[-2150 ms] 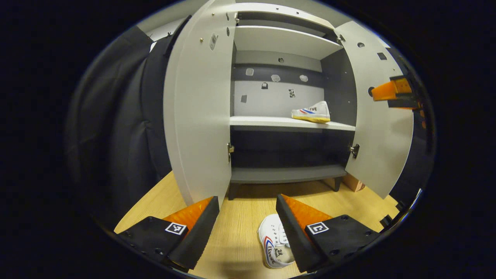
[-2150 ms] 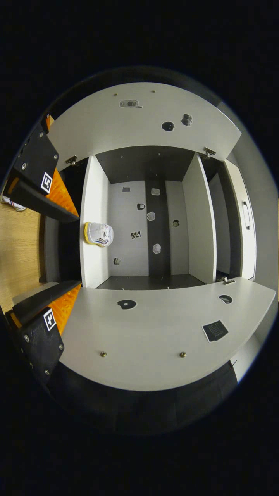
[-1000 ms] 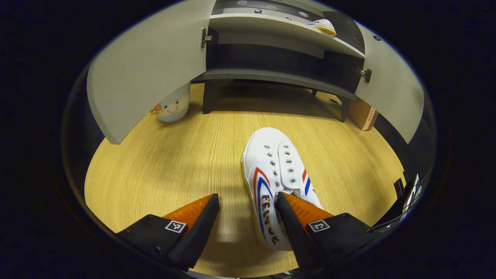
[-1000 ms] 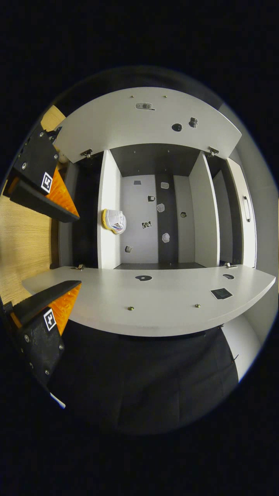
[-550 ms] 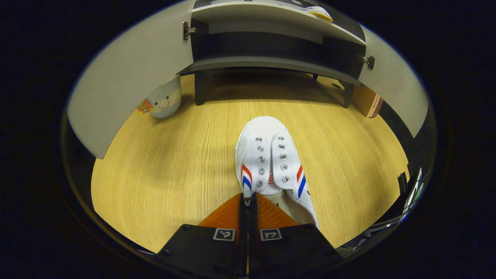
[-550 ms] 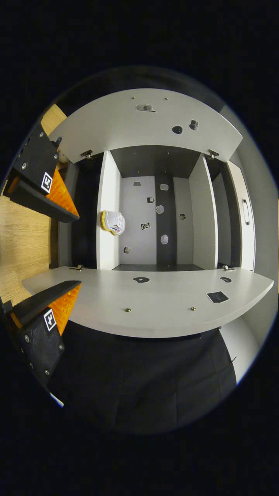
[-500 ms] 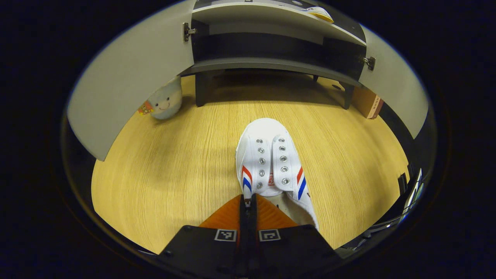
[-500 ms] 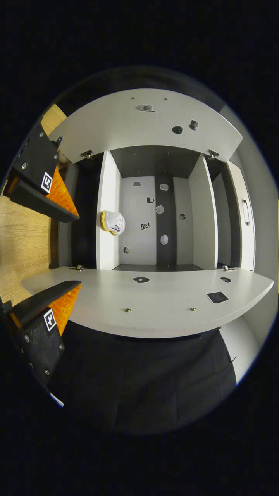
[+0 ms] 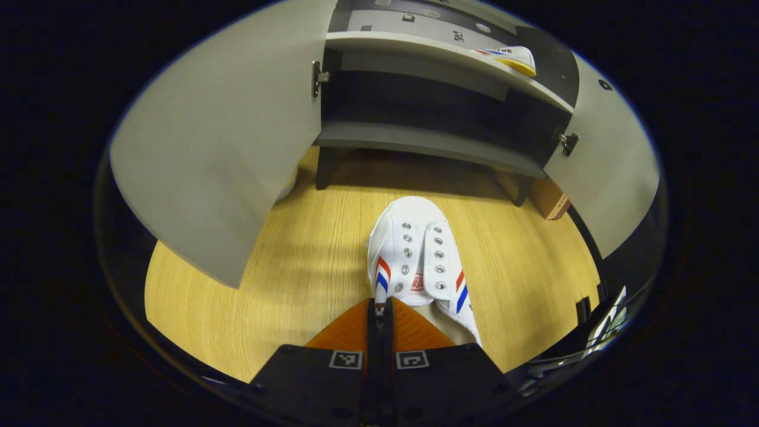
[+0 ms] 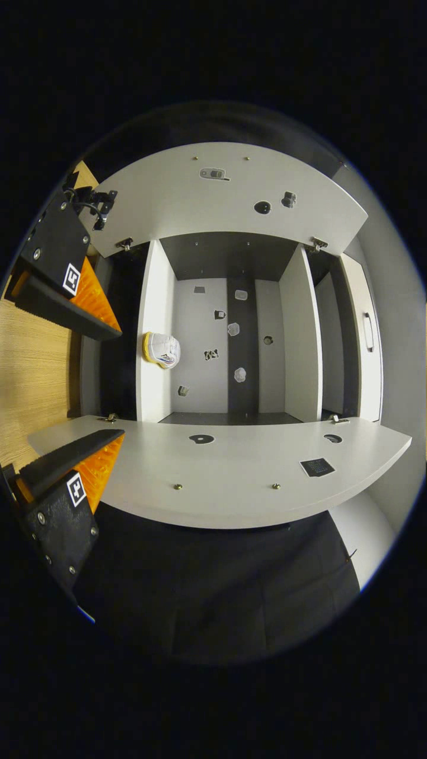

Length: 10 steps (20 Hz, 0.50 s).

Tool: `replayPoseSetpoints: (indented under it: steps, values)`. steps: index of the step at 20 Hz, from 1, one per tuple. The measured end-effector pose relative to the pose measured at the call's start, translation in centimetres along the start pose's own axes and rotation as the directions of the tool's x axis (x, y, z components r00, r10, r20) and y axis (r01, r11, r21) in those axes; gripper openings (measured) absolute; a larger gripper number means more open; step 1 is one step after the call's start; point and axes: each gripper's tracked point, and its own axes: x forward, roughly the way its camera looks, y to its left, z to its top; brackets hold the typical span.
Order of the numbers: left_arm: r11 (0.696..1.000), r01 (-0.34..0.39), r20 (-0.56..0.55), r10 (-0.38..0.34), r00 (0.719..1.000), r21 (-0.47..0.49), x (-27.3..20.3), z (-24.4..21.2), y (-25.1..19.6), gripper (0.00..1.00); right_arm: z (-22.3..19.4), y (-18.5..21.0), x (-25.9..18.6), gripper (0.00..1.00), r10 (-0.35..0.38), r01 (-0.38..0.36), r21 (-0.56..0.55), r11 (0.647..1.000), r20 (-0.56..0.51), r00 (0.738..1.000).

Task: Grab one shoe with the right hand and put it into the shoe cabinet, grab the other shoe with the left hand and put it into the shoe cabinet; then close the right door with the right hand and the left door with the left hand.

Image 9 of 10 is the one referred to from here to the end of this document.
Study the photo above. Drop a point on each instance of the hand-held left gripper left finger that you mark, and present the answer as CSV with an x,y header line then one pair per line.
x,y
314,382

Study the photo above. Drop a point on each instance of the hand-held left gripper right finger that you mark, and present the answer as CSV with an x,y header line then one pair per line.
x,y
445,382

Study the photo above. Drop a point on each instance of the white canvas shoe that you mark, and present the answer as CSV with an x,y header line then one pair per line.
x,y
513,58
415,225

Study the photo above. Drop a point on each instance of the white shoe cabinet door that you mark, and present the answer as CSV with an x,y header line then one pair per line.
x,y
225,130
616,160

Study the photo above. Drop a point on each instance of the orange white carton box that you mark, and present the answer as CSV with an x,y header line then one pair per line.
x,y
551,200

